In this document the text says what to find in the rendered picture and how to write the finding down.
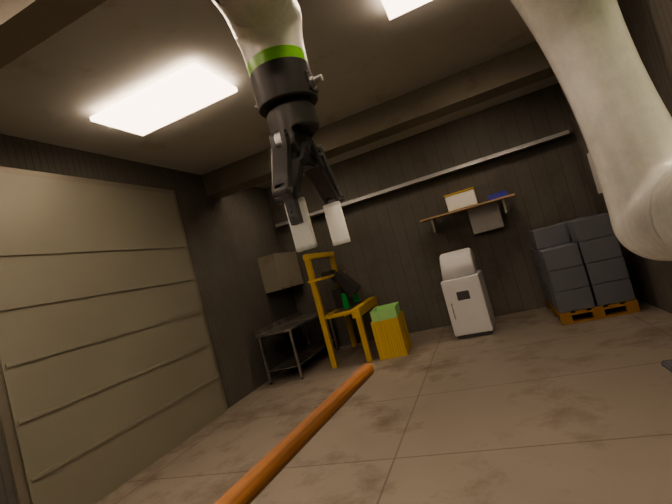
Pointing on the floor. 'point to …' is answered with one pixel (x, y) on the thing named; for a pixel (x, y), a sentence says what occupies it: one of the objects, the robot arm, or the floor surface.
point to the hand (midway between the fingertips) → (324, 239)
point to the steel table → (292, 341)
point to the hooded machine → (466, 295)
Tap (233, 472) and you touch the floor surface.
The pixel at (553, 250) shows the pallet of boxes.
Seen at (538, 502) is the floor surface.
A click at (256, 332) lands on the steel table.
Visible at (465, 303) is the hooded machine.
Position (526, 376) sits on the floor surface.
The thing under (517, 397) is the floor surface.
